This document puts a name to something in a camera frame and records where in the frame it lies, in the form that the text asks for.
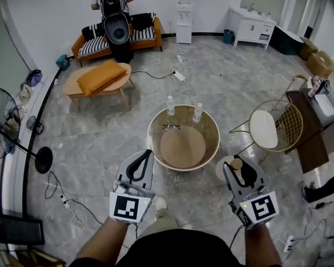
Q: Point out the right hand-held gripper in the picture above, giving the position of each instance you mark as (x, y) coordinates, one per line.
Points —
(263, 207)

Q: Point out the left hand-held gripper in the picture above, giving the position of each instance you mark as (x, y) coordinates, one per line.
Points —
(126, 207)

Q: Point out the small wooden ball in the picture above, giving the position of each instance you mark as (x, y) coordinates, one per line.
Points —
(186, 226)
(236, 163)

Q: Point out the person's left forearm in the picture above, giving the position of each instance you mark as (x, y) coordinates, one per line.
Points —
(103, 241)

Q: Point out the person's right forearm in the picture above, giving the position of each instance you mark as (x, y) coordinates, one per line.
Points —
(261, 249)

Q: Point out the round glass side table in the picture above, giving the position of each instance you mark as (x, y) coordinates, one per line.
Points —
(211, 138)

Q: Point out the person's left shoe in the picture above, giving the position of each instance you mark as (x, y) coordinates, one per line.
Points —
(161, 203)

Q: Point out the person's khaki trousers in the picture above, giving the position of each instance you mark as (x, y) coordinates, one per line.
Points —
(164, 222)

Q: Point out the black-rimmed eyeglasses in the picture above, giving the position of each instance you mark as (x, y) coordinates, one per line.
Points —
(171, 126)

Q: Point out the small white power strip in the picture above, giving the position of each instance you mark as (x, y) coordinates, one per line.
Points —
(65, 201)
(179, 58)
(288, 243)

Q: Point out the clear plastic water bottle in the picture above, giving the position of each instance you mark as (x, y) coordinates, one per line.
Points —
(198, 113)
(170, 106)

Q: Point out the dark wooden cabinet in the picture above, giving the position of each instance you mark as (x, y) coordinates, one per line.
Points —
(309, 138)

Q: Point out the person's black shirt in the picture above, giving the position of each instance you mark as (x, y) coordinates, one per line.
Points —
(178, 252)

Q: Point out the black standing fan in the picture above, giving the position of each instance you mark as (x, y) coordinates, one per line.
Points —
(43, 160)

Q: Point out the orange cushion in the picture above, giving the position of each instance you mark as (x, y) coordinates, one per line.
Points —
(101, 76)

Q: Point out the large white power strip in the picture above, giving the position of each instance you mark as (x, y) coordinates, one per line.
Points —
(179, 75)

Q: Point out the oval wooden low table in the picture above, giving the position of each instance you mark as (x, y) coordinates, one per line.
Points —
(72, 86)

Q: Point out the gold metal tube chair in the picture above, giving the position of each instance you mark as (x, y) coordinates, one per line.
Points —
(300, 76)

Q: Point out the orange sofa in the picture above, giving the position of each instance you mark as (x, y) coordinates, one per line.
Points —
(147, 43)

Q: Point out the black monitor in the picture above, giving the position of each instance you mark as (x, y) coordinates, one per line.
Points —
(14, 228)

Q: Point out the striped sofa seat cushion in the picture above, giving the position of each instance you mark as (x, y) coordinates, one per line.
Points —
(93, 44)
(143, 34)

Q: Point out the beige bag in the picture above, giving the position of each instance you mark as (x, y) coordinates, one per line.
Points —
(25, 93)

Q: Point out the large cardboard box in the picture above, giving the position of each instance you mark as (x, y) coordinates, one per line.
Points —
(320, 65)

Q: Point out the purple bag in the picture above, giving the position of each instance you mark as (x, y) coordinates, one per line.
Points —
(34, 78)

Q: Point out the teal waste bin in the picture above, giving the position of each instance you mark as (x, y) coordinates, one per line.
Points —
(228, 36)

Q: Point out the dark green box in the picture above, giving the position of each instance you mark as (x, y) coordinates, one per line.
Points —
(285, 42)

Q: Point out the small cardboard box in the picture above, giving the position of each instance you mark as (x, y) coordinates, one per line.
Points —
(308, 49)

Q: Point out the white sink cabinet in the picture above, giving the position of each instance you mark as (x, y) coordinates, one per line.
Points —
(249, 29)

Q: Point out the white water dispenser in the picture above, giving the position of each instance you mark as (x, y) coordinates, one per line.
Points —
(184, 29)

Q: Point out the wooden frame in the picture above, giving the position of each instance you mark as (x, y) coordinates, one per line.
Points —
(30, 257)

